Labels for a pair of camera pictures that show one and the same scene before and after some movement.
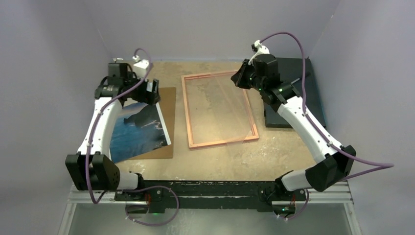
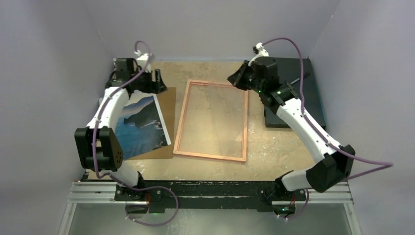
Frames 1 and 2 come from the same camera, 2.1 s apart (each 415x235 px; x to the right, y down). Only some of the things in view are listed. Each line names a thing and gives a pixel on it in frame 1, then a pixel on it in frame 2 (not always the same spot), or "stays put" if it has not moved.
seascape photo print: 138,128 stays put
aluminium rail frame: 77,194 stays put
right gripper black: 239,78 stays put
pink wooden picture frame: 190,140 → 244,158
